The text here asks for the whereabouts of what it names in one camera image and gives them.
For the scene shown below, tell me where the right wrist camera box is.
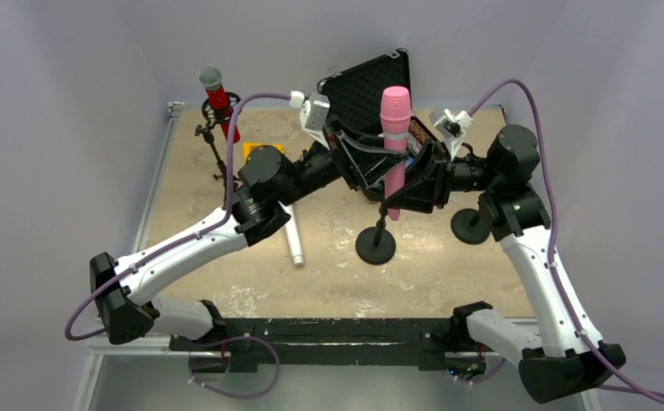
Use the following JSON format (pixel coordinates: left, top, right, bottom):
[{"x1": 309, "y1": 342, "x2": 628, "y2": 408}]
[{"x1": 428, "y1": 107, "x2": 474, "y2": 158}]

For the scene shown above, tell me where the red glitter microphone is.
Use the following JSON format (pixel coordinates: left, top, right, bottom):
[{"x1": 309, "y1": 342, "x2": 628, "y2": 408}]
[{"x1": 198, "y1": 65, "x2": 241, "y2": 143}]

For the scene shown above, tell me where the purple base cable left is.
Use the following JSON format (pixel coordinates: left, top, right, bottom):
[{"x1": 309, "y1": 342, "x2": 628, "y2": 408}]
[{"x1": 188, "y1": 336, "x2": 283, "y2": 401}]

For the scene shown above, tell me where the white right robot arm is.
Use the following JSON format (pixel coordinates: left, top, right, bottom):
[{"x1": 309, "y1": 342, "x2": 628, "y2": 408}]
[{"x1": 383, "y1": 124, "x2": 626, "y2": 403}]

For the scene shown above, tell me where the black poker chip case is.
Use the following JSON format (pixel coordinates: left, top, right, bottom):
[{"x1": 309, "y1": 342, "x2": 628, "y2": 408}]
[{"x1": 316, "y1": 48, "x2": 440, "y2": 171}]

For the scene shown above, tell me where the white toy microphone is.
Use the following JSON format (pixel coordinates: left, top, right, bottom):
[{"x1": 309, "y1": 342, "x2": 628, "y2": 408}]
[{"x1": 284, "y1": 205, "x2": 304, "y2": 268}]

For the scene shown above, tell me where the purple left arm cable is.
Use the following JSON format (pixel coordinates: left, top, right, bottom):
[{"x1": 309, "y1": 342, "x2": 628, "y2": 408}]
[{"x1": 63, "y1": 92, "x2": 293, "y2": 343}]

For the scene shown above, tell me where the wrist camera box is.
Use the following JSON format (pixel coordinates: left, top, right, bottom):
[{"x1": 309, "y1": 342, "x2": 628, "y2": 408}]
[
  {"x1": 428, "y1": 107, "x2": 474, "y2": 158},
  {"x1": 290, "y1": 91, "x2": 330, "y2": 147}
]

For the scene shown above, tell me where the black tripod shock-mount stand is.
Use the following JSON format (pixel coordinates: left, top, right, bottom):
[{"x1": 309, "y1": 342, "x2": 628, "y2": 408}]
[{"x1": 193, "y1": 92, "x2": 243, "y2": 182}]

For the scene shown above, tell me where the pink toy microphone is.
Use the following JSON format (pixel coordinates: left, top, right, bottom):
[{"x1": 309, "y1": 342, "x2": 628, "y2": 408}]
[{"x1": 380, "y1": 86, "x2": 412, "y2": 200}]

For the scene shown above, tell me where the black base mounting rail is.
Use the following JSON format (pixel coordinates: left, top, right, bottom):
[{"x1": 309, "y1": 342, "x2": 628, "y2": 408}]
[{"x1": 169, "y1": 318, "x2": 491, "y2": 372}]

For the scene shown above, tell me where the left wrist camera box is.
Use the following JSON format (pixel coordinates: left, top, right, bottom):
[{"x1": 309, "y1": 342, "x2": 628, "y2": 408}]
[{"x1": 290, "y1": 91, "x2": 330, "y2": 147}]

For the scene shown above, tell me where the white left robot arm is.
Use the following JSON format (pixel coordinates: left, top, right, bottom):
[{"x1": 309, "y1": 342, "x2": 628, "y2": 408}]
[{"x1": 90, "y1": 131, "x2": 407, "y2": 345}]

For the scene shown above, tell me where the black clip stand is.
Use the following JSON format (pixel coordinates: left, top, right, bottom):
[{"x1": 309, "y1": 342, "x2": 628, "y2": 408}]
[
  {"x1": 355, "y1": 206, "x2": 397, "y2": 265},
  {"x1": 451, "y1": 208, "x2": 490, "y2": 245}
]

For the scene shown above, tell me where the orange black chip stack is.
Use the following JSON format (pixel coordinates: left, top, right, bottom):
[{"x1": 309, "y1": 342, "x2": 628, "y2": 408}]
[{"x1": 407, "y1": 121, "x2": 428, "y2": 152}]

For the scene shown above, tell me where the yellow triangle block left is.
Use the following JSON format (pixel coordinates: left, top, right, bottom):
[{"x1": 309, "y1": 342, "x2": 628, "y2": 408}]
[{"x1": 242, "y1": 142, "x2": 285, "y2": 163}]

